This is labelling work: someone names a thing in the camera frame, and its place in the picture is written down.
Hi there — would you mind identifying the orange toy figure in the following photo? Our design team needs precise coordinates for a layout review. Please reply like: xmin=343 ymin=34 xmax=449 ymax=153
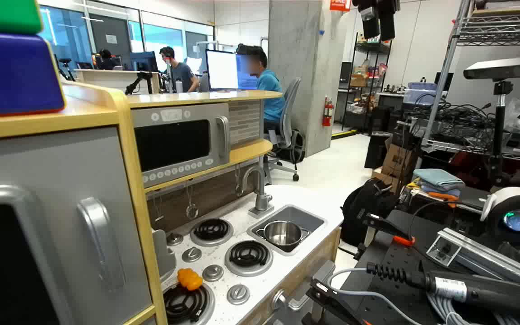
xmin=175 ymin=266 xmax=205 ymax=292

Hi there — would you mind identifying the silver toy faucet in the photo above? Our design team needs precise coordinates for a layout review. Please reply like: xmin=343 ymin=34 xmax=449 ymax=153
xmin=240 ymin=164 xmax=276 ymax=220

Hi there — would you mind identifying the wooden toy kitchen unit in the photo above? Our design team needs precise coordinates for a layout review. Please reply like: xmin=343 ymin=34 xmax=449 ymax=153
xmin=0 ymin=79 xmax=344 ymax=325

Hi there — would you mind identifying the small steel pot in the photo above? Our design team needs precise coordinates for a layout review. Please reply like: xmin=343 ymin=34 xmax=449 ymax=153
xmin=261 ymin=218 xmax=305 ymax=248

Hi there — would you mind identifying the grey toy sink basin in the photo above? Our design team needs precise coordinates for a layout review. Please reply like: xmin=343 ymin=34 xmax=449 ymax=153
xmin=247 ymin=203 xmax=326 ymax=254

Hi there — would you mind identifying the black coil toy stove burner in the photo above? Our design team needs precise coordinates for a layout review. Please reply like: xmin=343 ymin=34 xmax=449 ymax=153
xmin=189 ymin=216 xmax=234 ymax=247
xmin=162 ymin=281 xmax=216 ymax=325
xmin=223 ymin=238 xmax=274 ymax=277

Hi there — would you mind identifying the grey toy microwave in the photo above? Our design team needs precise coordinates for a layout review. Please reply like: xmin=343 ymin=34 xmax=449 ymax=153
xmin=131 ymin=102 xmax=232 ymax=187

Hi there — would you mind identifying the grey toy oven door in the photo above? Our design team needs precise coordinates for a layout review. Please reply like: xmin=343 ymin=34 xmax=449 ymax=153
xmin=0 ymin=124 xmax=155 ymax=325

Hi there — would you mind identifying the grey office chair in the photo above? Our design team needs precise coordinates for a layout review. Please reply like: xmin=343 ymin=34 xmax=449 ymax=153
xmin=265 ymin=77 xmax=306 ymax=182

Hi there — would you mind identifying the person in blue shirt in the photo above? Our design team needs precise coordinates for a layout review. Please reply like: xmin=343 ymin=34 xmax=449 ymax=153
xmin=243 ymin=44 xmax=288 ymax=133

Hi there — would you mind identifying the red fire extinguisher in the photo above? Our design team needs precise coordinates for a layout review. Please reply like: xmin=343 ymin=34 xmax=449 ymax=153
xmin=321 ymin=97 xmax=335 ymax=127

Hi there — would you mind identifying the white computer monitor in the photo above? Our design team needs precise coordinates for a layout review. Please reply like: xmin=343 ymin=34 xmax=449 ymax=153
xmin=203 ymin=48 xmax=240 ymax=91

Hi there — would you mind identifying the black backpack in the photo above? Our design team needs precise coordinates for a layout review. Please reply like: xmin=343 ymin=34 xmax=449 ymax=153
xmin=339 ymin=178 xmax=397 ymax=248

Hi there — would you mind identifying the person in dark shirt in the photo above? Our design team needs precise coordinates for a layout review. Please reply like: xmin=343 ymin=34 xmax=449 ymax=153
xmin=157 ymin=44 xmax=202 ymax=93

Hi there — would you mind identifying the black metal shelf rack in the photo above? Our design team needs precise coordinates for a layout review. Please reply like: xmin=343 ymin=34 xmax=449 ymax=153
xmin=341 ymin=34 xmax=393 ymax=131

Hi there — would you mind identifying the brown cardboard box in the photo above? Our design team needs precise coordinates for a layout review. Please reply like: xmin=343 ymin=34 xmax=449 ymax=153
xmin=380 ymin=142 xmax=418 ymax=182

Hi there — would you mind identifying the black clamp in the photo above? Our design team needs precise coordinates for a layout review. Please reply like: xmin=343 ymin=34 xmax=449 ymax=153
xmin=303 ymin=276 xmax=370 ymax=325

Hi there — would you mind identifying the dark computer monitor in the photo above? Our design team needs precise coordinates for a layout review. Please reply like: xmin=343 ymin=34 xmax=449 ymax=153
xmin=128 ymin=50 xmax=158 ymax=71

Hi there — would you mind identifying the blue storage container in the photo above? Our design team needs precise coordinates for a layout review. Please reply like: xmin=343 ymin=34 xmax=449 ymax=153
xmin=402 ymin=81 xmax=438 ymax=106

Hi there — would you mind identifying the light blue folded cloth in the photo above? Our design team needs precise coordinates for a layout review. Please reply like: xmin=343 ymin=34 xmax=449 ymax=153
xmin=411 ymin=167 xmax=465 ymax=194

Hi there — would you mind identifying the person with dark hair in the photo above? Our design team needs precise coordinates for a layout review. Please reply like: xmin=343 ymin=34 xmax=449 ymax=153
xmin=93 ymin=48 xmax=122 ymax=70

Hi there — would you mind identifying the aluminium ladder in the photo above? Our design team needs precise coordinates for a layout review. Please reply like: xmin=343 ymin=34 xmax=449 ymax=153
xmin=420 ymin=0 xmax=478 ymax=146

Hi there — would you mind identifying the blue plastic bin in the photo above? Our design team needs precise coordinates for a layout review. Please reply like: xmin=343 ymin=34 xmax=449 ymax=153
xmin=0 ymin=30 xmax=66 ymax=117

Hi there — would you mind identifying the green plastic bin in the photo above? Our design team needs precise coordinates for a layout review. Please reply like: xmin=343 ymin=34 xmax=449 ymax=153
xmin=0 ymin=0 xmax=43 ymax=35

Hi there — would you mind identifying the orange handled black tool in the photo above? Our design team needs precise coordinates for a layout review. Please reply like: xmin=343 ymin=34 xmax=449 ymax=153
xmin=361 ymin=212 xmax=418 ymax=248

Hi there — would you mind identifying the white cable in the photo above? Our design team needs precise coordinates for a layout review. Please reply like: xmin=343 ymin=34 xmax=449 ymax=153
xmin=324 ymin=266 xmax=424 ymax=325

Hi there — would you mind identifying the black camera stand pole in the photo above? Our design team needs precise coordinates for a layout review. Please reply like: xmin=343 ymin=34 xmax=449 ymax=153
xmin=491 ymin=77 xmax=512 ymax=176

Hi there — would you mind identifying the silver aluminium bracket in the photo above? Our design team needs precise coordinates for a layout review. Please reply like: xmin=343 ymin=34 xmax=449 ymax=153
xmin=426 ymin=225 xmax=520 ymax=286

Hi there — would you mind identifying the grey camera bar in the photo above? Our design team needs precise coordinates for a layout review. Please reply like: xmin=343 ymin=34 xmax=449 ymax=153
xmin=462 ymin=53 xmax=520 ymax=81

